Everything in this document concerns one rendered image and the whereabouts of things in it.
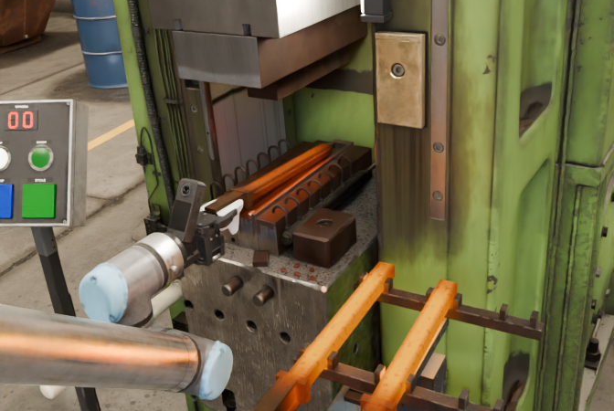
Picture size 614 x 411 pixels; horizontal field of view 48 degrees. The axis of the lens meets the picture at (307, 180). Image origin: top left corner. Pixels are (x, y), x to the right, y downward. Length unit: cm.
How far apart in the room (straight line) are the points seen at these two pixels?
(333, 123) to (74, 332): 108
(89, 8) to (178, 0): 466
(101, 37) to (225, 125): 442
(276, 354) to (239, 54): 62
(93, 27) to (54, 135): 442
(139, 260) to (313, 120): 81
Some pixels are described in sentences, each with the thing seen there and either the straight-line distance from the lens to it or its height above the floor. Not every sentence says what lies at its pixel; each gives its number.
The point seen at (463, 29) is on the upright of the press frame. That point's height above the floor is 136.
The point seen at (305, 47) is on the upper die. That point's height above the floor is 131.
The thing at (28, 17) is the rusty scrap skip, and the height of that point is 33.
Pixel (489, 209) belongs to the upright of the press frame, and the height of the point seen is 103.
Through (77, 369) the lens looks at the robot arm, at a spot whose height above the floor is 111.
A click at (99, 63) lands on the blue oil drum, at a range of 608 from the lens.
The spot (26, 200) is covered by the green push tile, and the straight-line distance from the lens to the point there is 162.
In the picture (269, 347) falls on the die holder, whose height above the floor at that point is 72.
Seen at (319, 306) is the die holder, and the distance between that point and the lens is 134.
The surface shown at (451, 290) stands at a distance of 116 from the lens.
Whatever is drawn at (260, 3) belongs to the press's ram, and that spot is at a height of 142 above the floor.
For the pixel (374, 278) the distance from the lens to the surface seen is 119.
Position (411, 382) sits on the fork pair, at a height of 99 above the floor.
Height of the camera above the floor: 164
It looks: 25 degrees down
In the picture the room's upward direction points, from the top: 4 degrees counter-clockwise
